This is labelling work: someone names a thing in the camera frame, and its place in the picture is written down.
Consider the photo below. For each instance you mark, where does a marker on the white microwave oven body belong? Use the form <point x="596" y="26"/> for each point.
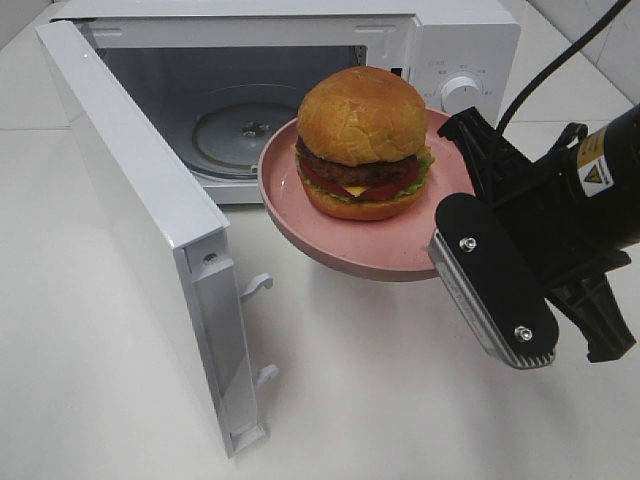
<point x="170" y="56"/>

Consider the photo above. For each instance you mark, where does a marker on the upper white microwave knob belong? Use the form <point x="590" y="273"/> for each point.
<point x="459" y="93"/>

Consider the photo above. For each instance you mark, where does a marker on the white microwave door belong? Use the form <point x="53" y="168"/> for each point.
<point x="169" y="231"/>

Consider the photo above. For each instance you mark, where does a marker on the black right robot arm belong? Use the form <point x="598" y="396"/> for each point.
<point x="606" y="333"/>

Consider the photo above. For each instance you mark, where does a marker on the pink round plate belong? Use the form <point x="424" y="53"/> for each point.
<point x="392" y="250"/>

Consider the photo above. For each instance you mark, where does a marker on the burger with sesame-free bun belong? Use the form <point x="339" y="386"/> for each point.
<point x="361" y="151"/>

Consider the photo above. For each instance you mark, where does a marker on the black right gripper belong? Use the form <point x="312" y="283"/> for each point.
<point x="569" y="215"/>

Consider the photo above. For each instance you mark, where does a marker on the glass microwave turntable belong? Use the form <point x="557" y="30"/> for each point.
<point x="229" y="137"/>

